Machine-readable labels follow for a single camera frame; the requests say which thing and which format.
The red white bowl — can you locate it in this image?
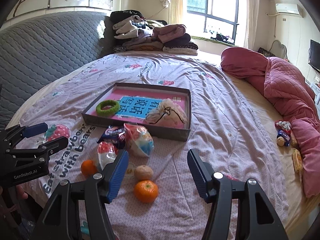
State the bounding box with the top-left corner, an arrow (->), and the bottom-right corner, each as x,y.
98,141 -> 117,170

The orange mandarin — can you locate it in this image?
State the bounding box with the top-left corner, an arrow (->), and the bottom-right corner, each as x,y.
81,159 -> 98,178
133,180 -> 158,203

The brown walnut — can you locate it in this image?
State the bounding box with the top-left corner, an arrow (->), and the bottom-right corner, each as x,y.
134,165 -> 153,180

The blue oreo snack pack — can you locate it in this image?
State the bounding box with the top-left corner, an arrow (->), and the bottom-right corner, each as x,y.
97,126 -> 125,150

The blue white bowl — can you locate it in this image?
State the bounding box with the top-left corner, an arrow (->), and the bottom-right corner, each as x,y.
124,123 -> 154,158

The green fuzzy ring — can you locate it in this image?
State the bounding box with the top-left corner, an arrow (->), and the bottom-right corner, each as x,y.
95,100 -> 121,117

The cream drawstring pouch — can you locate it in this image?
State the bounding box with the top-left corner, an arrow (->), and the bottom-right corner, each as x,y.
145,99 -> 188,127

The person's hand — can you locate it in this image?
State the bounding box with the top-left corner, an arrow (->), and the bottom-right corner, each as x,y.
16,185 -> 28,200

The pink blue book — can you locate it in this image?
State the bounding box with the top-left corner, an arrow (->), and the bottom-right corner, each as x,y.
86,86 -> 188,123

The grey quilted headboard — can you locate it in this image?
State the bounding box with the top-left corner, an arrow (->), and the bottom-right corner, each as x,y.
1,11 -> 114,129

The small toy figure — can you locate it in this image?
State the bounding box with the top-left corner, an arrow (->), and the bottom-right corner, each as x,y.
274,120 -> 291,147

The yellow snack packet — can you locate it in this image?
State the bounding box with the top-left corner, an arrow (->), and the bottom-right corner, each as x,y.
291,148 -> 303,173

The pink quilted blanket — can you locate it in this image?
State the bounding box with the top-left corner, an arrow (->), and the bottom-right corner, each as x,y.
221,47 -> 319,198

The white drawer cabinet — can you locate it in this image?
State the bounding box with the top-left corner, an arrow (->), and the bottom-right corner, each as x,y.
310,82 -> 320,108

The pile of folded clothes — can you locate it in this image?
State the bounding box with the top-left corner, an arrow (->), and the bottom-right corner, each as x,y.
110,10 -> 199,55

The black flat television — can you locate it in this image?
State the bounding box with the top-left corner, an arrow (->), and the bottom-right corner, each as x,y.
308,40 -> 320,72

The white air conditioner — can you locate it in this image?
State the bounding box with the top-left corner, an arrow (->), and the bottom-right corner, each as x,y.
276,3 -> 303,18

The window with dark frame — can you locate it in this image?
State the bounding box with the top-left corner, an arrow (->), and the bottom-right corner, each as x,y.
185,0 -> 239,44

